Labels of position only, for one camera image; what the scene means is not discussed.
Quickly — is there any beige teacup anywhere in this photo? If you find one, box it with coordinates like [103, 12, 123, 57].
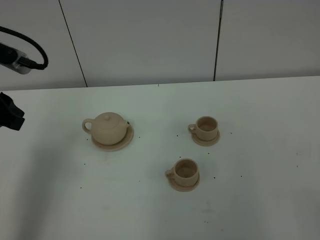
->
[165, 158, 200, 187]
[187, 116, 219, 142]

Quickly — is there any beige near teacup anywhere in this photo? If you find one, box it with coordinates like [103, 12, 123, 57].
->
[165, 158, 200, 187]

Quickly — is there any beige teapot saucer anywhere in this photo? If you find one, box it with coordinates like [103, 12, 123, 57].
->
[91, 126, 134, 152]

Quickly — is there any beige far cup saucer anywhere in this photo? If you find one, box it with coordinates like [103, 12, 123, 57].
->
[191, 130, 220, 147]

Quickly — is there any beige near cup saucer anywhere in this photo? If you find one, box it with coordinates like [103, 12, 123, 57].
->
[168, 177, 201, 192]

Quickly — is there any black braided cable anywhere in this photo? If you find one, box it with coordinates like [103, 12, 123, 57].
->
[0, 25, 49, 70]

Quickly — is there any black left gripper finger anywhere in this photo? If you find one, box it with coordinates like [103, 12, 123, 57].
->
[0, 92, 25, 131]

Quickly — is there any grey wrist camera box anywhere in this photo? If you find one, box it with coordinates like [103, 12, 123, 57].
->
[0, 43, 31, 75]

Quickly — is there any beige cup saucer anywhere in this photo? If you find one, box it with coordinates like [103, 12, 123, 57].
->
[191, 130, 220, 147]
[168, 177, 201, 192]

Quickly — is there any beige ceramic teapot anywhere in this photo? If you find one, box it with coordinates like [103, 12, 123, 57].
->
[82, 112, 131, 145]

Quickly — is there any beige far teacup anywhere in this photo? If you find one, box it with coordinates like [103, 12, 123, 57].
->
[187, 116, 219, 142]

